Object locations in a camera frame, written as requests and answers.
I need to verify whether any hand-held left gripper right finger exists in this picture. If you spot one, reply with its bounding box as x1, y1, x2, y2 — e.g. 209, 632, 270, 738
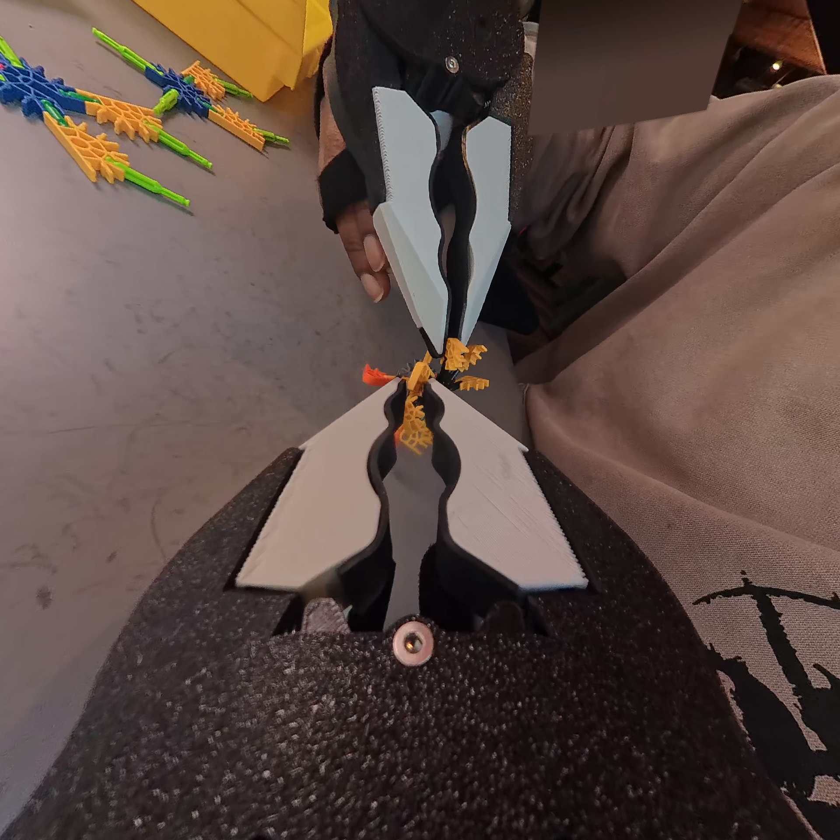
420, 381, 589, 626

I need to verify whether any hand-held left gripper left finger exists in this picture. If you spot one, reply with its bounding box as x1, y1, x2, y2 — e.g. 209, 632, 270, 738
235, 379, 401, 631

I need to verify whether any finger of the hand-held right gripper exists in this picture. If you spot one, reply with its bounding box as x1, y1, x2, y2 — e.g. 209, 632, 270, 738
458, 118, 513, 342
373, 85, 455, 353

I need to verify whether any yellow black toy wheel assembly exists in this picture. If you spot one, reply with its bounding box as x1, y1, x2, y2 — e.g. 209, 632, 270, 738
362, 338, 490, 455

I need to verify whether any small blue green toy assembly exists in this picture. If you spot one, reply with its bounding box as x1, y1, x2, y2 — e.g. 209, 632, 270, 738
92, 28, 290, 153

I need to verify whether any large blue green toy assembly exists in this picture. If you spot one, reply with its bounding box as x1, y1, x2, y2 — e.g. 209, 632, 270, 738
0, 36, 214, 207

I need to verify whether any person's right forearm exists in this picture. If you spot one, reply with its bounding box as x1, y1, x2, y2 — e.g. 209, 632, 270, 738
515, 75, 840, 368

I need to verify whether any grey desk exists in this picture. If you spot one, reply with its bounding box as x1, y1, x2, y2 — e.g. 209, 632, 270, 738
0, 0, 532, 808

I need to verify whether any person's right hand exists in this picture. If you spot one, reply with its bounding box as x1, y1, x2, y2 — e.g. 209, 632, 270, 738
336, 197, 395, 304

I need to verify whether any person's torso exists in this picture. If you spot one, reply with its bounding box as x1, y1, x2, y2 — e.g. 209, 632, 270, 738
521, 217, 840, 840

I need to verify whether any yellow plastic bin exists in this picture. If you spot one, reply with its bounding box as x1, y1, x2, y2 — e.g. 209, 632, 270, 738
131, 0, 332, 102

